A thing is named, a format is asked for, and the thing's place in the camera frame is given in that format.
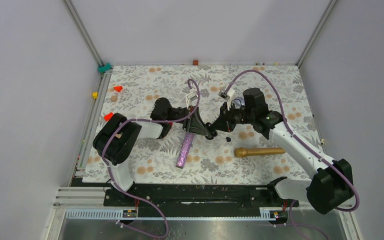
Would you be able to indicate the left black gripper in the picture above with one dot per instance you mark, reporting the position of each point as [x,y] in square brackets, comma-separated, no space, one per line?
[194,124]

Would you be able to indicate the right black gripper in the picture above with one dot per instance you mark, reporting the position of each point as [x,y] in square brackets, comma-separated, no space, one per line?
[220,124]

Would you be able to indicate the black oval earbud case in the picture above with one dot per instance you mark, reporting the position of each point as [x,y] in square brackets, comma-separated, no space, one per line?
[210,133]

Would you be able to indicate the lavender earbud charging case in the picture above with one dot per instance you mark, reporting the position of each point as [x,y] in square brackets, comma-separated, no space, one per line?
[239,103]

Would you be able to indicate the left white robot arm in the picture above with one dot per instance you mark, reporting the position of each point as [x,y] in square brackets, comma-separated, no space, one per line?
[115,141]

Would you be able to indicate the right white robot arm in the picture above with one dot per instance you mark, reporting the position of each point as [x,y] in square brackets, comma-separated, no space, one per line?
[330,182]

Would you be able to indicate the purple glitter microphone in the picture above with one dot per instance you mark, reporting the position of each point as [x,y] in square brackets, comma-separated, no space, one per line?
[184,151]

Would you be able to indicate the gold microphone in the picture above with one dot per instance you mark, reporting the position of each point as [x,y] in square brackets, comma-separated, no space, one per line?
[242,152]

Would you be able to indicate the floral table mat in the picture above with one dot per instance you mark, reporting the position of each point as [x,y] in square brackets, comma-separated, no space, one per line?
[209,162]

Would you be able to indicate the red triangular block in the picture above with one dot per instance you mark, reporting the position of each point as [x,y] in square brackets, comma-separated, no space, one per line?
[118,88]

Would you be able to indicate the red rectangular block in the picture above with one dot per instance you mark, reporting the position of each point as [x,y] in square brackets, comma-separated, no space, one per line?
[108,116]

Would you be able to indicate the teal clamp block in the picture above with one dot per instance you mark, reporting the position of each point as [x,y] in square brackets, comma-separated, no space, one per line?
[104,68]

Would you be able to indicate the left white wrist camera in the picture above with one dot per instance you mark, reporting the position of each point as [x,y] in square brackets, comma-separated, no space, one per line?
[190,97]

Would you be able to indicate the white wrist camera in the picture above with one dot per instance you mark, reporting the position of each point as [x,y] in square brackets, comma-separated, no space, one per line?
[228,95]
[190,97]

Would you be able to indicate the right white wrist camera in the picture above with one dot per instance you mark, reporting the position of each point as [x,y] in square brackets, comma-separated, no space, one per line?
[228,95]

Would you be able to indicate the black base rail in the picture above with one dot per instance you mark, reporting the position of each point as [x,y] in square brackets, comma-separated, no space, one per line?
[201,201]

